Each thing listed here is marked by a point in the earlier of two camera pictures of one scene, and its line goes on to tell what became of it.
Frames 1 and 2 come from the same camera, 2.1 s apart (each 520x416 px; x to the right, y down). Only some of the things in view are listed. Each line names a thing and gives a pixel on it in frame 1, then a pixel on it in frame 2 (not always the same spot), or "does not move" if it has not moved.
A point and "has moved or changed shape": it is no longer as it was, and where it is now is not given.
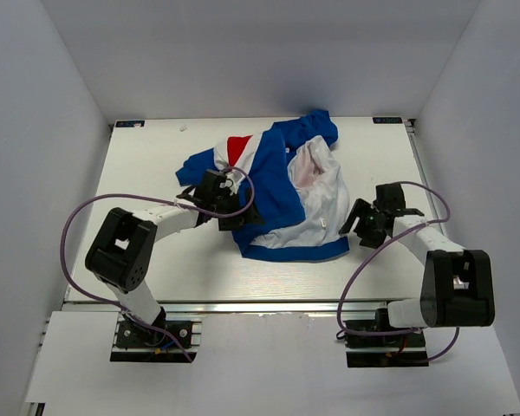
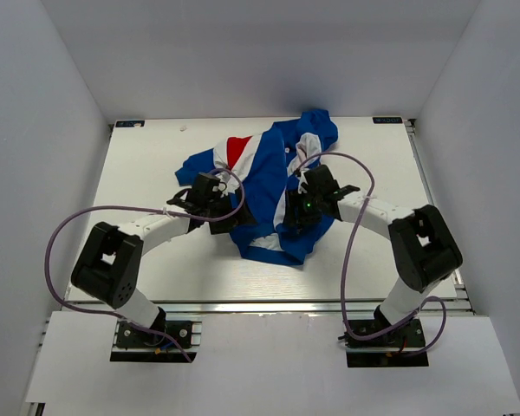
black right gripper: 362,209 -> 293,200
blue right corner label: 387,120 does not move
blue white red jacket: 295,183 has moved or changed shape
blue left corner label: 129,123 does not move
